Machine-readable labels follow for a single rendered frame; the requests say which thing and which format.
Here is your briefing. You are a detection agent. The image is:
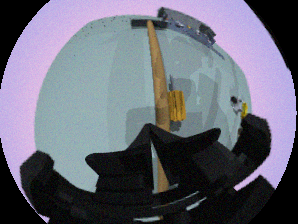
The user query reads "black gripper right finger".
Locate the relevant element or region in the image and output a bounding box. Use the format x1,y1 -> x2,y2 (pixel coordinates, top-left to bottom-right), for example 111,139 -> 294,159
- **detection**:
148,124 -> 221,185

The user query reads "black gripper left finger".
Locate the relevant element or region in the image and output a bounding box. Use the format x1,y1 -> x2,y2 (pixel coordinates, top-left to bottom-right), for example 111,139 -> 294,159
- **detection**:
85,124 -> 154,190

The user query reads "yellow rectangular block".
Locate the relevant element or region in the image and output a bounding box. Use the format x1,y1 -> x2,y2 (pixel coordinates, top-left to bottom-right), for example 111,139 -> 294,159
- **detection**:
241,104 -> 247,120

